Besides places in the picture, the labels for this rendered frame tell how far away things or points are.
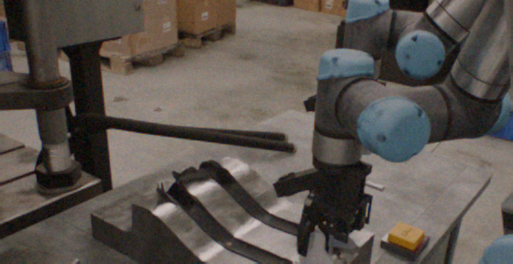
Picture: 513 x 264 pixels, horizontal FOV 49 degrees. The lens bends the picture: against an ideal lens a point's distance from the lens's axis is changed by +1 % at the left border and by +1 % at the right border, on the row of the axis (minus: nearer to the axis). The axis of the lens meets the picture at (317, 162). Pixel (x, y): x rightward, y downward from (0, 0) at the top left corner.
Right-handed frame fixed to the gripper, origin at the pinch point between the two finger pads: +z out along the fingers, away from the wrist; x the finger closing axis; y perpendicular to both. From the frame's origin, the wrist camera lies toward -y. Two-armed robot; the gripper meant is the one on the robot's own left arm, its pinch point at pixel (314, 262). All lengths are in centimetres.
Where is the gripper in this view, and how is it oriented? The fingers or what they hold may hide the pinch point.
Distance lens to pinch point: 91.5
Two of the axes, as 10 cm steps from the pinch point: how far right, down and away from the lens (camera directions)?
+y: 8.4, 3.0, -4.5
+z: -0.8, 8.9, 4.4
